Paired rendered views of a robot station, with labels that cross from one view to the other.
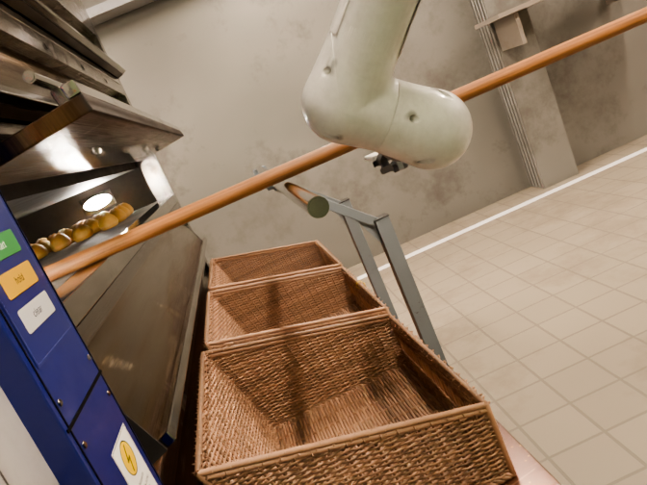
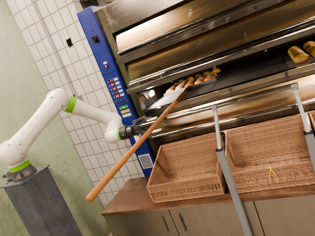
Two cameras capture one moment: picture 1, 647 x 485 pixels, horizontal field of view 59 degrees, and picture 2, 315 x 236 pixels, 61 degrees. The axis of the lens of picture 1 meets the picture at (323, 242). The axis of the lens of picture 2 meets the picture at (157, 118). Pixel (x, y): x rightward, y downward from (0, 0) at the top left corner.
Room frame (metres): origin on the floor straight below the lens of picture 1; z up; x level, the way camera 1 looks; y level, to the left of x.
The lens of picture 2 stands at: (2.04, -1.59, 1.61)
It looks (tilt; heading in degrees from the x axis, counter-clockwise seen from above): 13 degrees down; 121
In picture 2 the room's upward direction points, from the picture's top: 21 degrees counter-clockwise
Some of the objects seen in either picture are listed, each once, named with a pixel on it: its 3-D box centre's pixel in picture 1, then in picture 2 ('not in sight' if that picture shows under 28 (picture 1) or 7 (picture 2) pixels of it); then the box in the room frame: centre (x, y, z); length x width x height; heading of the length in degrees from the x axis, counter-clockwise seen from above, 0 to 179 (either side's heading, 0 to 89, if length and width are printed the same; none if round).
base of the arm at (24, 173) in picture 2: not in sight; (17, 172); (0.35, -0.66, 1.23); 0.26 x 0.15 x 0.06; 3
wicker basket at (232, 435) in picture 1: (330, 402); (187, 166); (1.10, 0.12, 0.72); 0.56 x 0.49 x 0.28; 6
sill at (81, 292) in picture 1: (140, 230); (247, 84); (1.64, 0.46, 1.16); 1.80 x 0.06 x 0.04; 5
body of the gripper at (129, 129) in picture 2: not in sight; (134, 129); (0.98, -0.18, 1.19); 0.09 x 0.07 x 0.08; 6
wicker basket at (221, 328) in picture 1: (295, 319); (267, 152); (1.69, 0.17, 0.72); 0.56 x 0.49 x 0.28; 6
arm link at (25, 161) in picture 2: not in sight; (13, 154); (0.42, -0.67, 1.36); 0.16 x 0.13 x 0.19; 146
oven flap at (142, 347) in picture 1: (169, 270); (252, 102); (1.64, 0.44, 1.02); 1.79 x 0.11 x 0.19; 5
